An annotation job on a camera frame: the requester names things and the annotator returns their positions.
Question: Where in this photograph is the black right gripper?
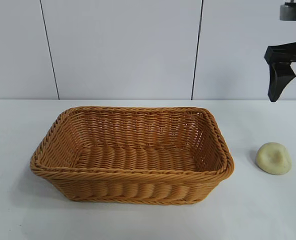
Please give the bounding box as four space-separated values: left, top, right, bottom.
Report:
264 39 296 103

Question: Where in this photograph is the pale yellow egg yolk pastry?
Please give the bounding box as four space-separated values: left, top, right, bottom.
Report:
255 141 293 176

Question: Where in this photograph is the orange woven wicker basket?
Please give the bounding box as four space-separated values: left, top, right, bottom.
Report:
29 106 236 204

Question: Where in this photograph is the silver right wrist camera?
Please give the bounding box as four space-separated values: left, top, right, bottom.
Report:
279 4 296 21

